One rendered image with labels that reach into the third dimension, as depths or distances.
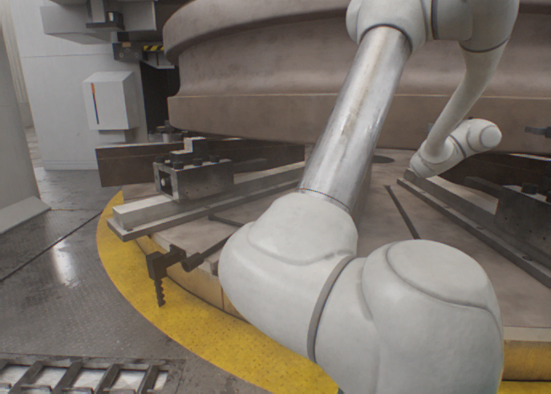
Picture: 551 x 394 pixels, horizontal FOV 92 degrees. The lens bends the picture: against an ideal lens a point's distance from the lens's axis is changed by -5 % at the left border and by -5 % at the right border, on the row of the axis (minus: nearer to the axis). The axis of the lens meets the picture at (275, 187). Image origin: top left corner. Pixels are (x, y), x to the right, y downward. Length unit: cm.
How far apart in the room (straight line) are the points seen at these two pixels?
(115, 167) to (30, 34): 336
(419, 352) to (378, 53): 48
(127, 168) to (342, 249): 275
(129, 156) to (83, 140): 260
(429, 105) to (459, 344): 132
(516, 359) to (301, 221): 131
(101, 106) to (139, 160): 198
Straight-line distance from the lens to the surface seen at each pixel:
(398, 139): 153
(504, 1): 69
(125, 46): 487
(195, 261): 146
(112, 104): 475
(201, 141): 203
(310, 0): 166
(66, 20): 442
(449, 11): 68
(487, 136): 110
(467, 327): 32
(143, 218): 191
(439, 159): 107
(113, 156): 301
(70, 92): 556
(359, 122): 50
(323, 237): 39
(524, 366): 164
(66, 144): 573
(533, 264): 181
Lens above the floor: 109
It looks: 17 degrees down
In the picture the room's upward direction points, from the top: straight up
